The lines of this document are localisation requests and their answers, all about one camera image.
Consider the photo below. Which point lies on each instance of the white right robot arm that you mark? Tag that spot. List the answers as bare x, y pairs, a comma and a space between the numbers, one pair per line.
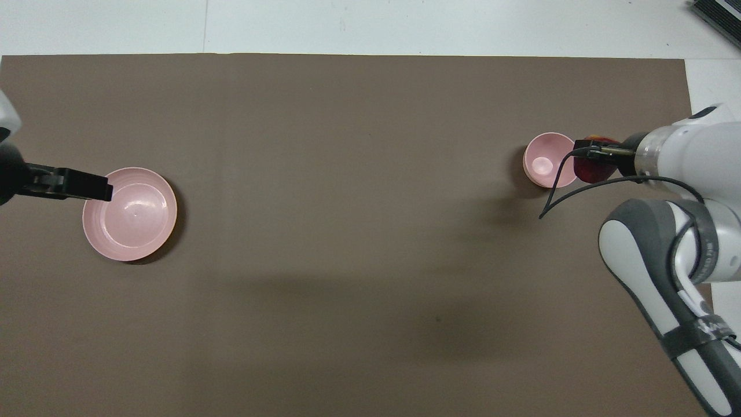
694, 150

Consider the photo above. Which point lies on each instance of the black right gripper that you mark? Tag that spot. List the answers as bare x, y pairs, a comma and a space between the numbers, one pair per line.
628, 166

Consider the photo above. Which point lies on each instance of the pink plate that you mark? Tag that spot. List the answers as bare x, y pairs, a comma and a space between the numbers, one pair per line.
139, 220

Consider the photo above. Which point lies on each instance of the brown table mat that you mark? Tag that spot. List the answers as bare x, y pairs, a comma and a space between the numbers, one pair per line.
347, 231

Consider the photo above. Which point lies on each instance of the dark ribbed device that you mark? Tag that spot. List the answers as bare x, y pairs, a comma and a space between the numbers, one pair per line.
718, 11

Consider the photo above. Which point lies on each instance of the dark red apple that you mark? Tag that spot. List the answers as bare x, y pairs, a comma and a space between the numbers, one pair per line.
590, 171

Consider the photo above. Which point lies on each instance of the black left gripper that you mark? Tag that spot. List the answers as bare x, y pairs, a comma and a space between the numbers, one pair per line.
11, 174

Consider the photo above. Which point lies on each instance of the pink bowl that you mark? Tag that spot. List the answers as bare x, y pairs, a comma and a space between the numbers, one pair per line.
541, 165

